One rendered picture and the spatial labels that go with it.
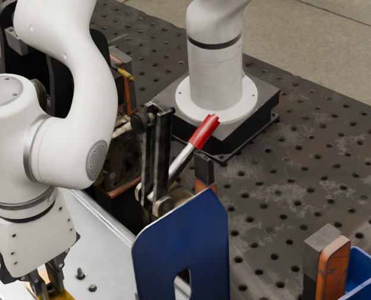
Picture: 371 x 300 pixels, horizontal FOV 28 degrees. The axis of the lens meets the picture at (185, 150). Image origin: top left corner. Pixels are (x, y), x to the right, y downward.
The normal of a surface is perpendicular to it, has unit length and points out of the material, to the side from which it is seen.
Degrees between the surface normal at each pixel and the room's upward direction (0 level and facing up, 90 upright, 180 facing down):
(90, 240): 0
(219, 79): 95
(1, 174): 90
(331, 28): 0
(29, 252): 91
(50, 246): 94
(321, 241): 0
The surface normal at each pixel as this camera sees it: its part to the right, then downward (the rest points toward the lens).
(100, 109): 0.77, -0.02
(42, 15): -0.26, -0.26
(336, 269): 0.65, 0.47
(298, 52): -0.06, -0.76
